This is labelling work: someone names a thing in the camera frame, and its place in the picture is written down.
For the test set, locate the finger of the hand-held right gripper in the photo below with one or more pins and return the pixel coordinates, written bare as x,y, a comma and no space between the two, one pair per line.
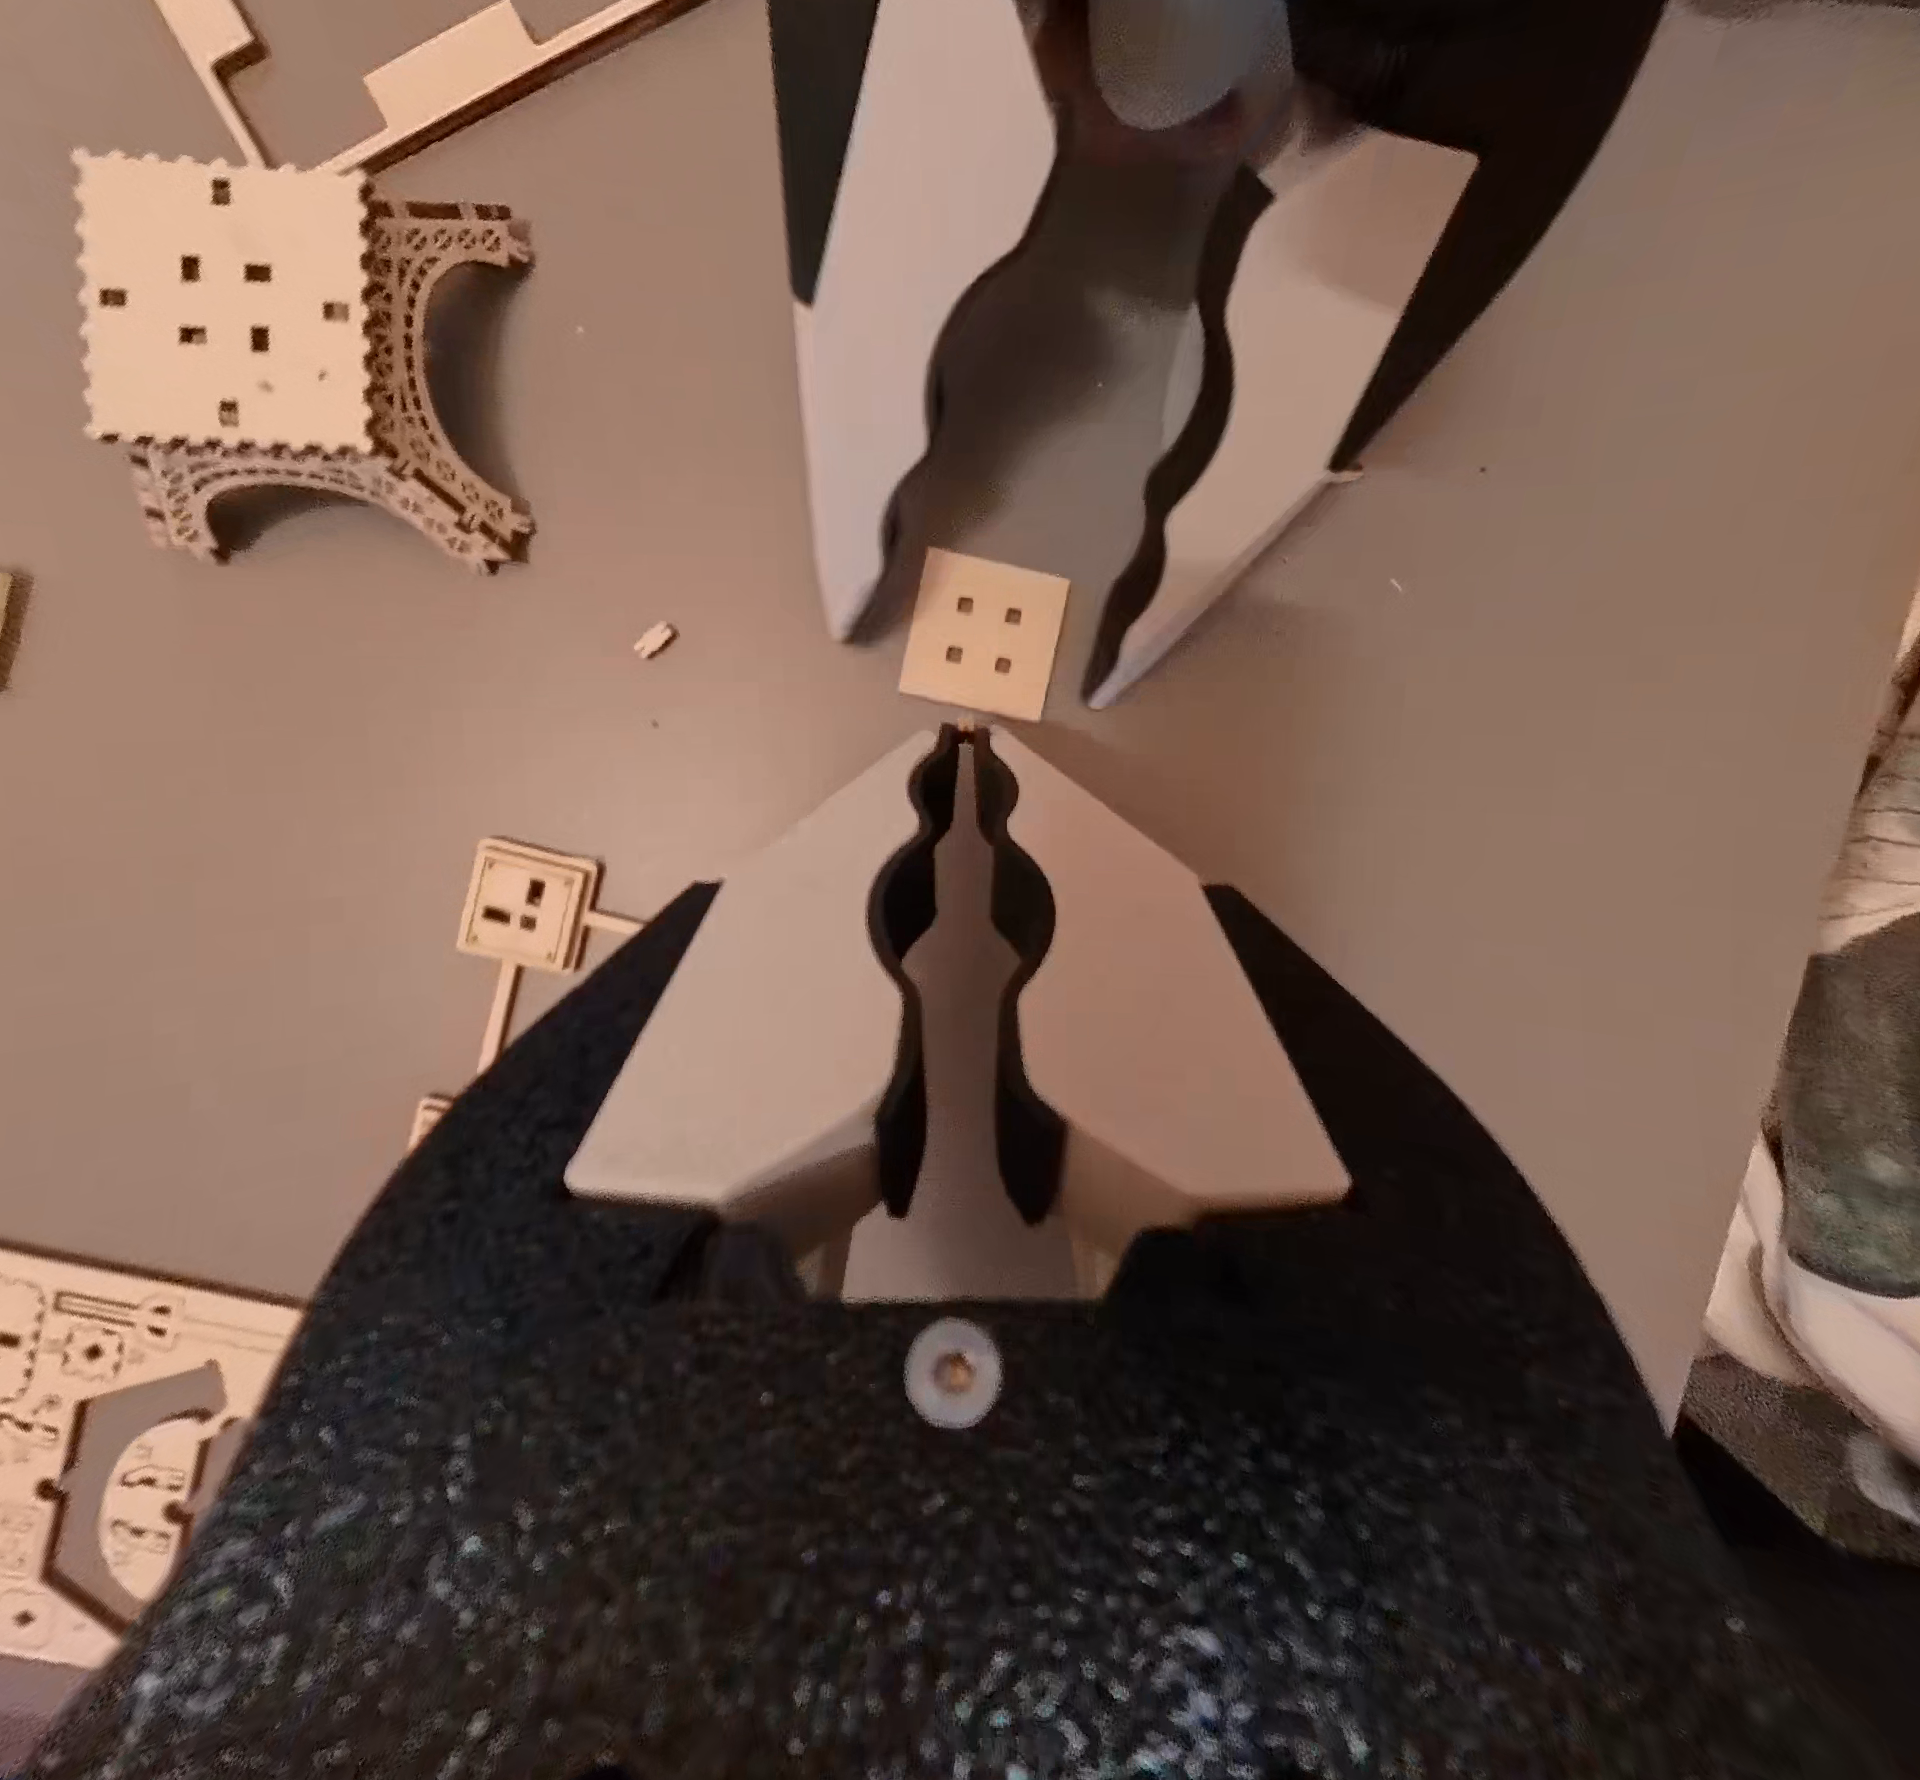
1318,311
901,234

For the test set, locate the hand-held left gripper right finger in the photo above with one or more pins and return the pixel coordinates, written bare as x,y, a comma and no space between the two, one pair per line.
1186,1060

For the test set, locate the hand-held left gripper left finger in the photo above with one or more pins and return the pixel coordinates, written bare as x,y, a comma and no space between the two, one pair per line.
721,1060

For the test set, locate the small square wooden plate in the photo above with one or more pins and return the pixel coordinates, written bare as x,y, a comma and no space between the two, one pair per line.
982,632

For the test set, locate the grey desk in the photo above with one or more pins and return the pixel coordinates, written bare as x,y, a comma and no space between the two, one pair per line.
1499,759

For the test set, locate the wooden sprue with square plates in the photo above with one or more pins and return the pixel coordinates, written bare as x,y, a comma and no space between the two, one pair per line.
525,895

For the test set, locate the tiny wooden offcut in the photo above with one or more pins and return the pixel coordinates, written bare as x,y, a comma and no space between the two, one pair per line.
654,641

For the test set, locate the person's printed shirt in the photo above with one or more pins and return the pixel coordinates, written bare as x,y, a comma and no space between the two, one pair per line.
1845,1135

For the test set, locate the wooden tower base model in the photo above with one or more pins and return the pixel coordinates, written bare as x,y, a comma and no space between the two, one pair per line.
226,311

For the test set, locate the wooden puzzle parts sheet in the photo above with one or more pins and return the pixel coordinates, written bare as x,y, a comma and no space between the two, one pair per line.
91,1360

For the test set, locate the wooden puzzle frame sheet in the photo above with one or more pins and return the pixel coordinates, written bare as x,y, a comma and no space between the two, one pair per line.
450,71

